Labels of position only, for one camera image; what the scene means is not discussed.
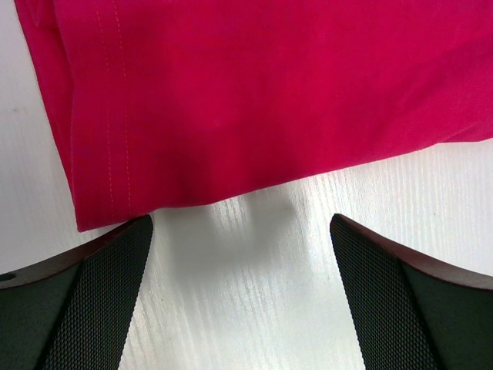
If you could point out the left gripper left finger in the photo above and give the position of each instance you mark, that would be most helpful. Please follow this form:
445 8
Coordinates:
73 310

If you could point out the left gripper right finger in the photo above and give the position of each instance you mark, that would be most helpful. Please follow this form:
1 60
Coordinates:
410 310

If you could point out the magenta t shirt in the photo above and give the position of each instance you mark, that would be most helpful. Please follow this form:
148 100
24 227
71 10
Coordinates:
157 104

